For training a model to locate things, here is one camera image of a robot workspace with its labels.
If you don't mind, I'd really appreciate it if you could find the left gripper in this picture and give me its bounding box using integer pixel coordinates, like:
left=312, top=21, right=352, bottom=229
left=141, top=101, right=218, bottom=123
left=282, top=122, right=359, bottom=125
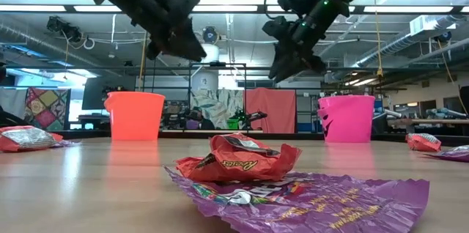
left=145, top=16, right=208, bottom=62

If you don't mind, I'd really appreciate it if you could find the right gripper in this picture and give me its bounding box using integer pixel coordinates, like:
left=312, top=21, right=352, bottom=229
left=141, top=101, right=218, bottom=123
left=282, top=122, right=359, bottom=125
left=262, top=0, right=349, bottom=83

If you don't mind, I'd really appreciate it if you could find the orange Reese's wrapper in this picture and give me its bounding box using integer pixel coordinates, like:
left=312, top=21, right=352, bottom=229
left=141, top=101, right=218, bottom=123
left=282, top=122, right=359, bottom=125
left=174, top=133, right=303, bottom=183

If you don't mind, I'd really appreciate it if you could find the large purple Skittles bag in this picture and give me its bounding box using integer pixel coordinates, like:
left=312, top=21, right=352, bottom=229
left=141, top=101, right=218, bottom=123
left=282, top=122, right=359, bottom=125
left=163, top=166, right=430, bottom=233

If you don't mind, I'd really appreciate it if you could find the small orange Reese's pack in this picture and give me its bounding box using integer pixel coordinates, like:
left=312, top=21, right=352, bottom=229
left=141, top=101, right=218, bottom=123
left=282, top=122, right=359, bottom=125
left=405, top=133, right=443, bottom=153

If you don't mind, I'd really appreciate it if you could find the purple candy wrapper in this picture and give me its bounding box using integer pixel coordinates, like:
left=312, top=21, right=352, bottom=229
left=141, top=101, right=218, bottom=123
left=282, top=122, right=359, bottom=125
left=51, top=139, right=80, bottom=149
left=424, top=144, right=469, bottom=163

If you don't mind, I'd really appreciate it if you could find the orange Reese's pack white label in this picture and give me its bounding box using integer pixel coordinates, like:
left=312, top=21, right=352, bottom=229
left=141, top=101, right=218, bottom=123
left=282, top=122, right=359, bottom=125
left=0, top=125, right=64, bottom=153

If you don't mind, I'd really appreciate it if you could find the pink plastic halloween bucket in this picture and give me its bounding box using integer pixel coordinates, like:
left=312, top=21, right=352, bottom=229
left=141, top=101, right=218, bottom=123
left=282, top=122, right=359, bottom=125
left=317, top=95, right=377, bottom=144

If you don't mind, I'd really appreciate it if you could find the orange plastic halloween bucket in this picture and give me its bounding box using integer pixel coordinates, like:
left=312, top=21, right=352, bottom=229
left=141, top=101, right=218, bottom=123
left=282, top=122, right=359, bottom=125
left=103, top=91, right=166, bottom=141

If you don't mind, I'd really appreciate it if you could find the white cylindrical tank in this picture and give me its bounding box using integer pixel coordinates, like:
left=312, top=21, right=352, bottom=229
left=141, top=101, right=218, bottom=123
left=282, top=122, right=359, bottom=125
left=192, top=44, right=221, bottom=91

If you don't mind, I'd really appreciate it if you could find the orange hanging cloth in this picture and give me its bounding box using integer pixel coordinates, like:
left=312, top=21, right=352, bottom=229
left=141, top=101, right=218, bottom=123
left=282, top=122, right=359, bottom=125
left=244, top=88, right=297, bottom=134

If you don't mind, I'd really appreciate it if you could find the leaf-patterned cloth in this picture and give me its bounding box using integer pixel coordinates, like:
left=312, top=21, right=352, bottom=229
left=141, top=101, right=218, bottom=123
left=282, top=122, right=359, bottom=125
left=190, top=89, right=245, bottom=130

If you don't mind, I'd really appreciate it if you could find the black ceiling-mounted device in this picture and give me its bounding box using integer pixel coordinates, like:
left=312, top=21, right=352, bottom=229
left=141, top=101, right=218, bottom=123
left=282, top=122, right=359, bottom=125
left=46, top=15, right=84, bottom=43

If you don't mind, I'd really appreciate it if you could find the white ceiling air unit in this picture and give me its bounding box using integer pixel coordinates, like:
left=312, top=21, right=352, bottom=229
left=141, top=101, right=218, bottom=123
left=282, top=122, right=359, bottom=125
left=409, top=15, right=457, bottom=36

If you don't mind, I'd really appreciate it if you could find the background wooden table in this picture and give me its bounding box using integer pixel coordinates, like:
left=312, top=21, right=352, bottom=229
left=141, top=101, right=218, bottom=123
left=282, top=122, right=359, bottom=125
left=388, top=117, right=469, bottom=127

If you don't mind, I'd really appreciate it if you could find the colourful patchwork quilt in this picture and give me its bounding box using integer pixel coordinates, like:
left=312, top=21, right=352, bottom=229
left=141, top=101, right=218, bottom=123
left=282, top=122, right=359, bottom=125
left=24, top=86, right=70, bottom=131

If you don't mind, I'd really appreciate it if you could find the black metal rack frame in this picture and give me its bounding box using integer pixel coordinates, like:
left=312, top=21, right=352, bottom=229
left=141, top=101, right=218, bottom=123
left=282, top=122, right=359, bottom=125
left=188, top=62, right=247, bottom=131

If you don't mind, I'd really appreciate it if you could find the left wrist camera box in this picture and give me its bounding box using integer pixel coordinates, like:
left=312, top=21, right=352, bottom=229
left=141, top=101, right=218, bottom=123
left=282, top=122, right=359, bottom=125
left=166, top=0, right=201, bottom=20

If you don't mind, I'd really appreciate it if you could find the black aluminium table frame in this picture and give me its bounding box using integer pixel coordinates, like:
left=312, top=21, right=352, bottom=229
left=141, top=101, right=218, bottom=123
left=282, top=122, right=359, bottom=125
left=54, top=129, right=469, bottom=148

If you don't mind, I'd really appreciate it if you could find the yellow hanging strap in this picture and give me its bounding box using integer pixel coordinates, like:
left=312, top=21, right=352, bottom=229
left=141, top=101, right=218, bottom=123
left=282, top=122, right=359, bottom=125
left=372, top=0, right=385, bottom=78

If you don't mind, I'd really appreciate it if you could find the silver air duct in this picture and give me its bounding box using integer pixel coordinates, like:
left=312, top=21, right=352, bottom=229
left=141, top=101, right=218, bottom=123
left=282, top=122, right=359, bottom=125
left=357, top=20, right=459, bottom=67

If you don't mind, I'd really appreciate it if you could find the black wall monitor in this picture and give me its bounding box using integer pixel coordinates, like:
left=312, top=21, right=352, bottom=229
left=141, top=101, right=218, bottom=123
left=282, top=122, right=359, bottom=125
left=81, top=75, right=137, bottom=111

